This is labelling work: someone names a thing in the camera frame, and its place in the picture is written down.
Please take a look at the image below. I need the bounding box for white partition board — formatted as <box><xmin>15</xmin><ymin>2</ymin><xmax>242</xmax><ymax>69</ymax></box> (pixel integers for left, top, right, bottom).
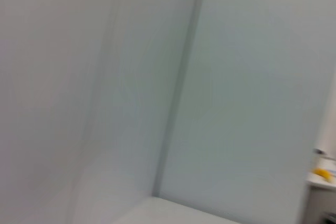
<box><xmin>154</xmin><ymin>0</ymin><xmax>336</xmax><ymax>224</ymax></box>

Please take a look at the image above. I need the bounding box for yellow banana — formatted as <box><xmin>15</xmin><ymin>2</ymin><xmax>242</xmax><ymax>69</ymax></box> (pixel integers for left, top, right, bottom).
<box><xmin>313</xmin><ymin>167</ymin><xmax>334</xmax><ymax>183</ymax></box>

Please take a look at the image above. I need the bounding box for white desk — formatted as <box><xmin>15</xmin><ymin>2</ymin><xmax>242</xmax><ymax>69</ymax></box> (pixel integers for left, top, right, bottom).
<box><xmin>306</xmin><ymin>155</ymin><xmax>336</xmax><ymax>224</ymax></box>

